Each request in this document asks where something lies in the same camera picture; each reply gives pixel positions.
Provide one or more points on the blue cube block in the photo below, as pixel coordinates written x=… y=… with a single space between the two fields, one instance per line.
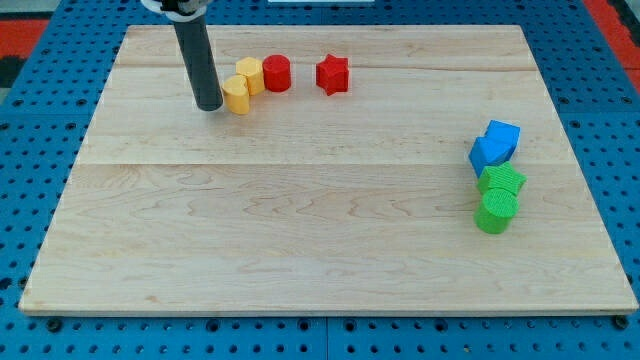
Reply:
x=505 y=133

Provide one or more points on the red star block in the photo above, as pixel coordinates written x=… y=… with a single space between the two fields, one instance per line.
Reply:
x=332 y=74

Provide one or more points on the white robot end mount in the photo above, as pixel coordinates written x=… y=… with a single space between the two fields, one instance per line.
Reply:
x=177 y=10

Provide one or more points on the green star block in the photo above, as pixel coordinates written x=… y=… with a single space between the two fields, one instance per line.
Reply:
x=503 y=176

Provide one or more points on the green cylinder block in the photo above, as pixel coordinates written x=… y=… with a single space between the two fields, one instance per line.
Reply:
x=495 y=211

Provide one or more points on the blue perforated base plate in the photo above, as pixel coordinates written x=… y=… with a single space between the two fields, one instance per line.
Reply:
x=46 y=113

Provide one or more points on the yellow hexagon block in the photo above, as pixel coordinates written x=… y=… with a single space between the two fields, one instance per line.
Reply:
x=252 y=69

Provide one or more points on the red cylinder block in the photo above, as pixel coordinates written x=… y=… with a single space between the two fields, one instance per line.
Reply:
x=277 y=73

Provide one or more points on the light wooden board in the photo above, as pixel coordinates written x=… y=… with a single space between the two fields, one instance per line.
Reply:
x=356 y=204

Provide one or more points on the blue triangle block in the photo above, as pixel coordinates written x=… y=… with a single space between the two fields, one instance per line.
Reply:
x=489 y=152

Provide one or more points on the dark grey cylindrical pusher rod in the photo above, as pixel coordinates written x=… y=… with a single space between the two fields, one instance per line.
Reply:
x=199 y=62

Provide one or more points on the yellow heart block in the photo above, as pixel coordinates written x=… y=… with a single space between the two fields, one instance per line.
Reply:
x=236 y=94

